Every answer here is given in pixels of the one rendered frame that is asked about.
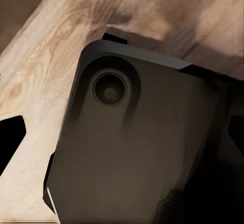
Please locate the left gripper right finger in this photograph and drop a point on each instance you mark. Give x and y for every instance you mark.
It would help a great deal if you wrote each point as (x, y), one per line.
(236, 131)

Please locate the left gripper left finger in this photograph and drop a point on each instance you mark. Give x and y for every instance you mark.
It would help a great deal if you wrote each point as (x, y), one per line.
(12, 132)

